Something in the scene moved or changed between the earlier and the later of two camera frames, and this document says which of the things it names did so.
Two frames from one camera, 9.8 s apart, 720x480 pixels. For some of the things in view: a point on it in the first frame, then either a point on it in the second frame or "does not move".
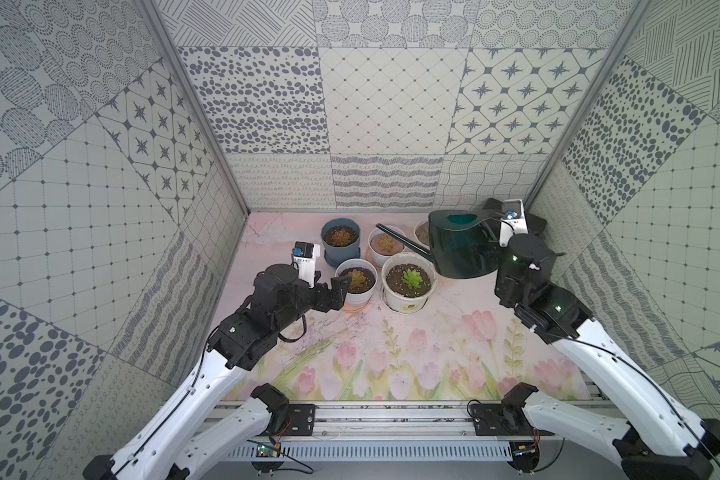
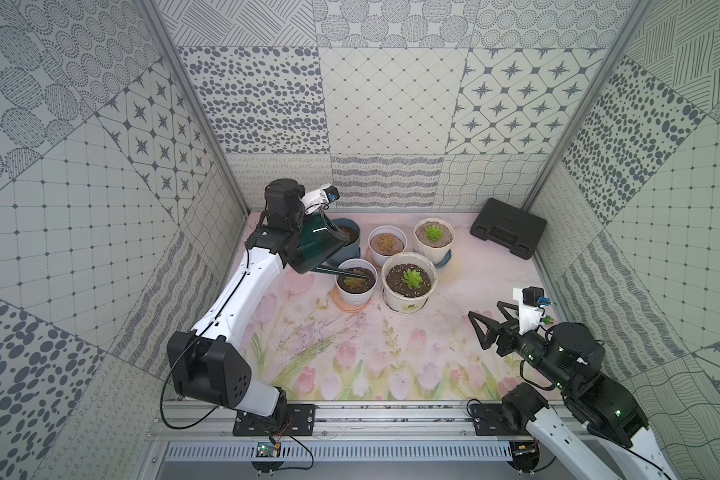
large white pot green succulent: (407, 281) does not move
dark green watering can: (463, 243) → (316, 241)
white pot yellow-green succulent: (364, 277) does not move
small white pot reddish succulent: (383, 246) does not move
